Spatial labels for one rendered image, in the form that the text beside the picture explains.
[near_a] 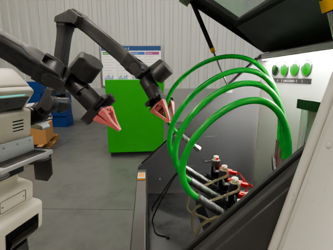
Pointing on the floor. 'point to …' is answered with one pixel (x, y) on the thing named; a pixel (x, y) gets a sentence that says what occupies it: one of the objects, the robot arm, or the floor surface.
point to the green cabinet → (133, 120)
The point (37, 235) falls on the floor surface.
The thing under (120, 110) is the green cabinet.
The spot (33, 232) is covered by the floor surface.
